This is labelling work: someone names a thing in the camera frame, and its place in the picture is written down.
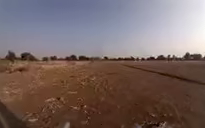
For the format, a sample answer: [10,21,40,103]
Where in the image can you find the brown bare dirt ground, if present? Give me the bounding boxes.
[0,59,205,128]

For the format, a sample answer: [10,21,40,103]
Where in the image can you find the row of trees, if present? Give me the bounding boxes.
[4,50,205,62]

